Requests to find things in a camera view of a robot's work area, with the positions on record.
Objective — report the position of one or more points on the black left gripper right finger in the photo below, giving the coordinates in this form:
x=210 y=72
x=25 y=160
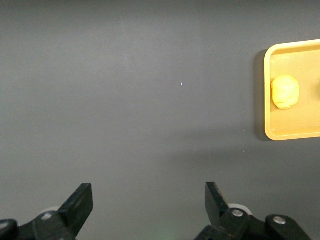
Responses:
x=217 y=207

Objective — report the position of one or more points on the yellow dough ball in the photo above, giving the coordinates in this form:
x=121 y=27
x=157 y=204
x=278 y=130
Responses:
x=285 y=92

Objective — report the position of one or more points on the yellow plastic tray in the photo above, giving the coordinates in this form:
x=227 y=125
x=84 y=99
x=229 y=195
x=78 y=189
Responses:
x=295 y=125

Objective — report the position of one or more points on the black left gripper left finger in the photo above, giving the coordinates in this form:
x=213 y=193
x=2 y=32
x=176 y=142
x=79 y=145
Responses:
x=75 y=210

